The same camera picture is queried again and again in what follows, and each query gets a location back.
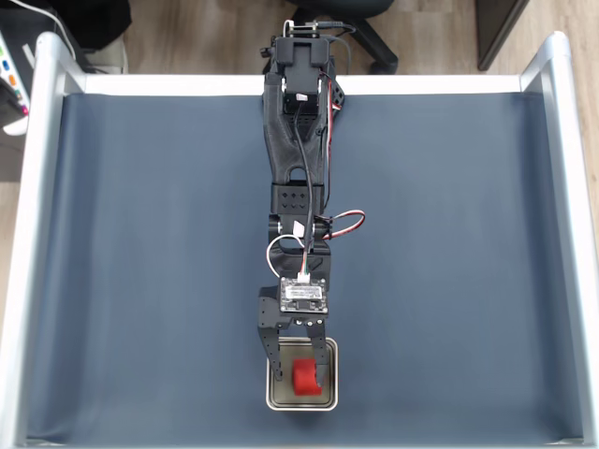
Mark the red cube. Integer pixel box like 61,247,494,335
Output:
292,358,325,398

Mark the square metal container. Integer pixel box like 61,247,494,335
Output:
265,336,339,413

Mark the dark blue mat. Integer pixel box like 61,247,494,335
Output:
25,91,586,445

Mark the black office chair base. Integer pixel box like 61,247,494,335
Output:
292,0,400,75

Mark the white box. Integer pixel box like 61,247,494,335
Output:
83,38,130,75

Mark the dark cabinet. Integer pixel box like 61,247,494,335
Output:
475,0,533,72

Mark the black bag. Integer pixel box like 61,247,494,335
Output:
44,0,133,53

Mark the white device with coloured buttons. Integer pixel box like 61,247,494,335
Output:
0,32,32,138

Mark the black camera circuit board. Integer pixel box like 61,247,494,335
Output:
278,276,329,316

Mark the red white servo cable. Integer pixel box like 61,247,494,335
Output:
320,79,368,240

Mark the black camera cable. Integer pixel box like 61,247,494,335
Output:
293,105,315,278

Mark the white metal table frame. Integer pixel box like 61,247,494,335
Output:
0,30,599,449

